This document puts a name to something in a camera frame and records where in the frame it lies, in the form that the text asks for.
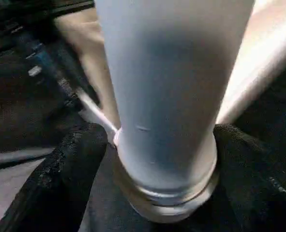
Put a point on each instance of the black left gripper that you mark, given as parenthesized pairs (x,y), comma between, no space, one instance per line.
(36,14)

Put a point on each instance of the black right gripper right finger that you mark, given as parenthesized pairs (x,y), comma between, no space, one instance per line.
(259,193)

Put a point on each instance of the white plastic table leg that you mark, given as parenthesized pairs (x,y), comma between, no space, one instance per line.
(162,72)

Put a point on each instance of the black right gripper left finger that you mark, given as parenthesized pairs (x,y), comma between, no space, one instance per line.
(55,188)

